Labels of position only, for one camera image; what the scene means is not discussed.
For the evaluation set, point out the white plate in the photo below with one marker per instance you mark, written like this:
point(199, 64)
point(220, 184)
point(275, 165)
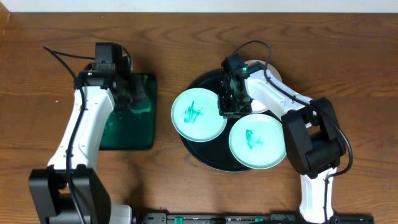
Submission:
point(257, 106)

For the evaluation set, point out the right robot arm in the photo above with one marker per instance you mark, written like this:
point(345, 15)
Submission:
point(316, 146)

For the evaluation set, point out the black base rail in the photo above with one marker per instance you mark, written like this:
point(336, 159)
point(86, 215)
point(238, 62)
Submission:
point(163, 218)

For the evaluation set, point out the black rectangular water tray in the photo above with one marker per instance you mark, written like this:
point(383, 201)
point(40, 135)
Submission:
point(128, 130)

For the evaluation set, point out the mint plate front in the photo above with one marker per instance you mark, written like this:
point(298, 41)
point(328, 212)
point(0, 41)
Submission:
point(257, 141)

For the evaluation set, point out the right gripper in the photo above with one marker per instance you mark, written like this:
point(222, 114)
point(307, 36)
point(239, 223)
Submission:
point(227, 112)

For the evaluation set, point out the mint plate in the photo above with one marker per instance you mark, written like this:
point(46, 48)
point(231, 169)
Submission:
point(195, 115)
point(257, 141)

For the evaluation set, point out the black round tray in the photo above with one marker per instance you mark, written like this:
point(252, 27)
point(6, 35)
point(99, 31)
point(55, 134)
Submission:
point(215, 153)

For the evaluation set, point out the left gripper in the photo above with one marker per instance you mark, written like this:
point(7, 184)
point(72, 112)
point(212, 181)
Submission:
point(137, 94)

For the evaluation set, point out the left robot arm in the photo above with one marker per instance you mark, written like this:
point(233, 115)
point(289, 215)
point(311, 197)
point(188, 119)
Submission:
point(69, 190)

